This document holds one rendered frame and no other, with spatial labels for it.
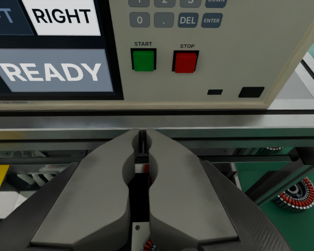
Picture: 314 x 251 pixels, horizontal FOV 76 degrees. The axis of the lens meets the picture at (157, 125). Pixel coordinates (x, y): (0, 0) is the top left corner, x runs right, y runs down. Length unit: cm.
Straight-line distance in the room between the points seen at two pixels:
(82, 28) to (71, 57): 3
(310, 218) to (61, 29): 66
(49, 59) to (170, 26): 11
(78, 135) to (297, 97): 27
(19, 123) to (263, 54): 26
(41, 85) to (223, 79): 19
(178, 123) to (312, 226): 52
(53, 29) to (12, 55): 5
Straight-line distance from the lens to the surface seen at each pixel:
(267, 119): 26
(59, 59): 21
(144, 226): 52
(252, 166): 33
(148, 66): 19
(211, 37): 19
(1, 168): 31
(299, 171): 36
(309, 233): 67
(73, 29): 19
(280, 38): 21
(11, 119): 28
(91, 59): 20
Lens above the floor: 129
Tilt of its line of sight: 53 degrees down
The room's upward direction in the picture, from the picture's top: 2 degrees clockwise
